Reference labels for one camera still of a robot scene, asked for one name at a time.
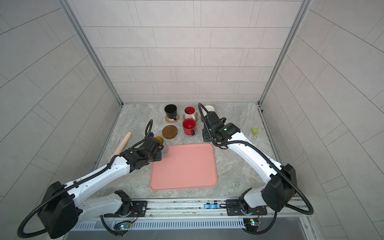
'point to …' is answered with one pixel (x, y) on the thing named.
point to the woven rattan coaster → (172, 120)
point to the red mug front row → (189, 126)
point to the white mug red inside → (189, 112)
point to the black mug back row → (171, 110)
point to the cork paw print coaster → (196, 118)
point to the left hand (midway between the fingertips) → (163, 150)
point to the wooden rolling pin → (122, 145)
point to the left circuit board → (125, 226)
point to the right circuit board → (251, 222)
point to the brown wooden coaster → (169, 132)
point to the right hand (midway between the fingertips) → (206, 134)
